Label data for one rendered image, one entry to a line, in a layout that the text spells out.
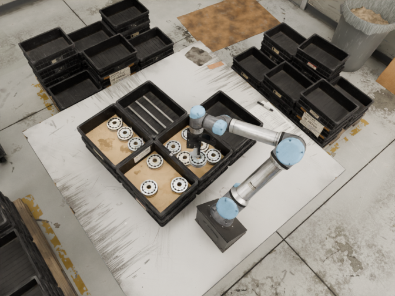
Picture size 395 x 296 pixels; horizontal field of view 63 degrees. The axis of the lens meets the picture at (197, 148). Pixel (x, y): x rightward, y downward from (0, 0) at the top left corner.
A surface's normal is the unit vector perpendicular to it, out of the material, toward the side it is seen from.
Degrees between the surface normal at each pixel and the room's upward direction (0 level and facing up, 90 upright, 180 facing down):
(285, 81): 0
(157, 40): 0
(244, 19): 0
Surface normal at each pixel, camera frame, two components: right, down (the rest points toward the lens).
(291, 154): -0.30, 0.08
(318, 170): 0.04, -0.52
